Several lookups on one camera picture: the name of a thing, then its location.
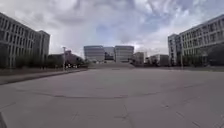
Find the wide grey steps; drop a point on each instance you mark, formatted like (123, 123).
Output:
(111, 65)

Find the glass twin-block building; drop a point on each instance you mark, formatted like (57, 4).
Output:
(123, 53)

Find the small pale building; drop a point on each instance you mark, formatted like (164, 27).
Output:
(138, 57)

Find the grey paved plaza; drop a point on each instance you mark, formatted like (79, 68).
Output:
(113, 100)

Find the reddish low building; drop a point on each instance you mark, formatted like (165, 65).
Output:
(71, 58)

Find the pale lamp pole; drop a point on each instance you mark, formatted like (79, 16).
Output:
(63, 61)

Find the thin pole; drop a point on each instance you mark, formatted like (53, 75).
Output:
(181, 60)

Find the raised kerb strip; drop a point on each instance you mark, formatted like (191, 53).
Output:
(33, 76)

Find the row of trees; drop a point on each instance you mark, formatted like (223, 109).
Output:
(30, 62)

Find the large pale windowed building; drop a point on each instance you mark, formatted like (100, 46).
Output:
(203, 38)

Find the large grey windowed building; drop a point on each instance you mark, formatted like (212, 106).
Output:
(16, 40)

